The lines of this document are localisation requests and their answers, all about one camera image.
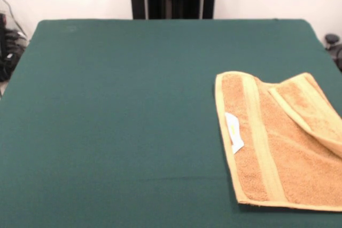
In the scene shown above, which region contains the dark green table cloth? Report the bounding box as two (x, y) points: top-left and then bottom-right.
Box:
(0, 18), (342, 228)

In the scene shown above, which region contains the tan terry towel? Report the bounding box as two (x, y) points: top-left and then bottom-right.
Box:
(214, 71), (342, 212)

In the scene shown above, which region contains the dark pedestal foot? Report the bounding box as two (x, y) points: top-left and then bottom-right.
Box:
(4, 27), (29, 79)
(324, 33), (342, 73)

